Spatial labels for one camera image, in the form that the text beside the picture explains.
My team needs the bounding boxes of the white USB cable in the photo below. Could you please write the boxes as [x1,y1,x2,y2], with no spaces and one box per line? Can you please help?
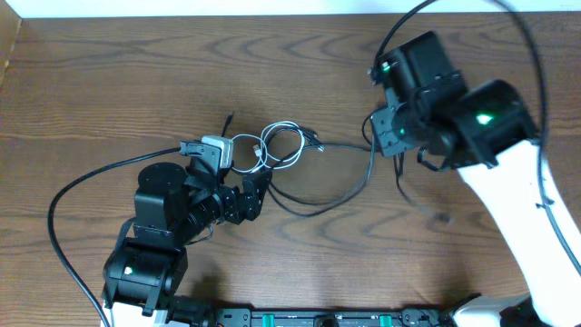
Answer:
[230,120,306,174]

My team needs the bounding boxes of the black USB cable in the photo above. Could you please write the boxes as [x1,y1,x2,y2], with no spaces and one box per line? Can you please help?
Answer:
[220,111,378,218]

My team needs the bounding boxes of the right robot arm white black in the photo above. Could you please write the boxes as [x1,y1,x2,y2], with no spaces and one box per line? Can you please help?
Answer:
[369,32,580,326]

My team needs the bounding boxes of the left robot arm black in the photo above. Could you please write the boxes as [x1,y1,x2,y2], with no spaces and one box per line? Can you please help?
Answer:
[103,136,272,326]

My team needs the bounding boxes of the black base rail green clamps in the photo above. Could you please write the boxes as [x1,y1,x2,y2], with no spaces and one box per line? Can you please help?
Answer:
[172,297,500,327]

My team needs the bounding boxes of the right camera cable black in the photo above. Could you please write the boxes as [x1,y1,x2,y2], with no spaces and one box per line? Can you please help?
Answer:
[371,0,581,278]

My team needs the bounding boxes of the camera cable black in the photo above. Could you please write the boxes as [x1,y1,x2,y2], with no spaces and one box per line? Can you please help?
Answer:
[371,0,581,278]
[46,144,179,326]

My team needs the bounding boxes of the left camera cable black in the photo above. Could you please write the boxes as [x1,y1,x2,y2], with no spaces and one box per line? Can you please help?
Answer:
[46,144,179,326]

